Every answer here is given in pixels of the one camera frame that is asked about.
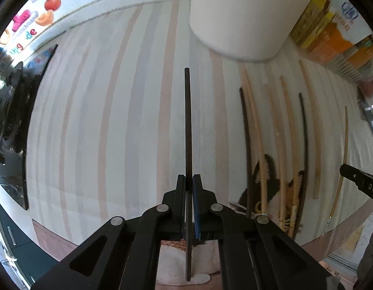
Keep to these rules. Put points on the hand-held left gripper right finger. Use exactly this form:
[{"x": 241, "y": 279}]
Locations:
[{"x": 197, "y": 205}]

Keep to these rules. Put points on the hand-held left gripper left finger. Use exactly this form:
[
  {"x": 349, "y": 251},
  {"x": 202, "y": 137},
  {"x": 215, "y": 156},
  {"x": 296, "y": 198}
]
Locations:
[{"x": 181, "y": 193}]

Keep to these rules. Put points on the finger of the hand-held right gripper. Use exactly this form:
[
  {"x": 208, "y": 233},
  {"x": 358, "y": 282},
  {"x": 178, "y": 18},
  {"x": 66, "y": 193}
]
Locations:
[{"x": 360, "y": 178}]

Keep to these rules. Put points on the dark wooden chopstick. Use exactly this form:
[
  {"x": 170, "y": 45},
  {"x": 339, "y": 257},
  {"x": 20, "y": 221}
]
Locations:
[
  {"x": 246, "y": 145},
  {"x": 188, "y": 120},
  {"x": 304, "y": 133}
]

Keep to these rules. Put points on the white fluffy rug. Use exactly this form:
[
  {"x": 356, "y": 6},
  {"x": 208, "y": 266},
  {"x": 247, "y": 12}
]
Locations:
[{"x": 174, "y": 262}]

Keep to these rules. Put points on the dark cloth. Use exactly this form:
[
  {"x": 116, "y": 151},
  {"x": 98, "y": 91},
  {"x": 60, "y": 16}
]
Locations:
[{"x": 370, "y": 259}]

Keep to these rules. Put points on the striped tablecloth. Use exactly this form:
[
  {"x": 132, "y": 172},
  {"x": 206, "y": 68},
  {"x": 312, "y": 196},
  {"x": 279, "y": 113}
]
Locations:
[{"x": 114, "y": 127}]

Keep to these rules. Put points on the orange cardboard box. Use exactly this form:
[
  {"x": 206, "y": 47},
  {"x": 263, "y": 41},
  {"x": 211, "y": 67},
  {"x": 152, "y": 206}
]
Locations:
[
  {"x": 358, "y": 57},
  {"x": 331, "y": 40}
]

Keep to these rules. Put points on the yellow cardboard box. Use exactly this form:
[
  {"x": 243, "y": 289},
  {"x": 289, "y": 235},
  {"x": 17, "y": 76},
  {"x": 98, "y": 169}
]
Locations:
[{"x": 313, "y": 18}]

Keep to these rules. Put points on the dark green cabinet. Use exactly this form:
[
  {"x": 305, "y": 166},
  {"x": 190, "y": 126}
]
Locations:
[{"x": 20, "y": 247}]

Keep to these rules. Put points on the white cylindrical container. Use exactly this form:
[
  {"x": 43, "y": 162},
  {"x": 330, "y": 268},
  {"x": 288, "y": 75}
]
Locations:
[{"x": 243, "y": 18}]

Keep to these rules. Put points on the fruit wall poster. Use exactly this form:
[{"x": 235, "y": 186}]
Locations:
[{"x": 29, "y": 24}]

